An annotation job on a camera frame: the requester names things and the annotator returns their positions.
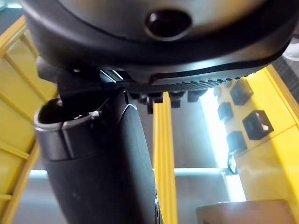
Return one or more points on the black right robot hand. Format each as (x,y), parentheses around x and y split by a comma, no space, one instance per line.
(98,163)

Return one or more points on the yellow ribbed plastic bin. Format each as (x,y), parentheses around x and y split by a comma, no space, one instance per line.
(16,98)

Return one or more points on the brown cardboard box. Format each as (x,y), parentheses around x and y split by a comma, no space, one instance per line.
(245,212)

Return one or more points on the person's white shoe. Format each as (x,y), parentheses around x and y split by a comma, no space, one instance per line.
(293,47)

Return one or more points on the yellow shelf upright post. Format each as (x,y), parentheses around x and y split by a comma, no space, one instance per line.
(163,151)

